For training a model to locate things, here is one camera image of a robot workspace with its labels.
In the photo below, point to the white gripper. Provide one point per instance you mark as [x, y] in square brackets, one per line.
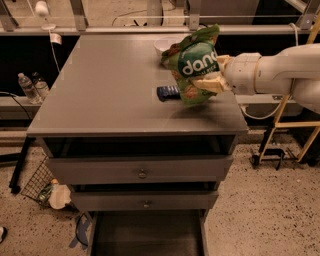
[240, 74]

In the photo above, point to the green rice chip bag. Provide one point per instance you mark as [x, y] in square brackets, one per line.
[193, 58]

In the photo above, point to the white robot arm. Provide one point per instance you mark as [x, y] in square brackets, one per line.
[294, 71]

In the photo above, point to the grey drawer cabinet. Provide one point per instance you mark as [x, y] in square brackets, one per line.
[104, 105]

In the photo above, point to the top grey drawer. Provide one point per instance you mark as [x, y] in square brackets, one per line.
[85, 171]

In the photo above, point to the open bottom grey drawer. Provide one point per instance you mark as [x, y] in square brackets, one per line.
[148, 233]

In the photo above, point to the middle grey drawer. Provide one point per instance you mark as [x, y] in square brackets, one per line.
[122, 201]

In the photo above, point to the white crumpled bag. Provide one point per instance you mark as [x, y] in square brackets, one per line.
[59, 197]

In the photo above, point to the dark blue snack packet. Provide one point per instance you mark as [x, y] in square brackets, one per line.
[166, 93]

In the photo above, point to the white ceramic bowl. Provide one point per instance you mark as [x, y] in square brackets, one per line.
[164, 43]

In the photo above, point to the clear water bottle right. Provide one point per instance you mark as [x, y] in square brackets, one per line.
[40, 84]

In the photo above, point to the clear water bottle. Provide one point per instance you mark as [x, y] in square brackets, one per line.
[40, 84]
[29, 89]

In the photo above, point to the white round device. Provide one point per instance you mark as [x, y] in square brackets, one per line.
[42, 9]

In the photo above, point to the clear water bottle left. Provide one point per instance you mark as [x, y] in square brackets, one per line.
[29, 89]

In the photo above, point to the blue tape strips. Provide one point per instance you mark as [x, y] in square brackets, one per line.
[80, 235]

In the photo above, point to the black metal leg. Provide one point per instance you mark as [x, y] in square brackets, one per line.
[13, 185]

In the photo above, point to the black wire basket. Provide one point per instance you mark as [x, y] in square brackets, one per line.
[39, 187]

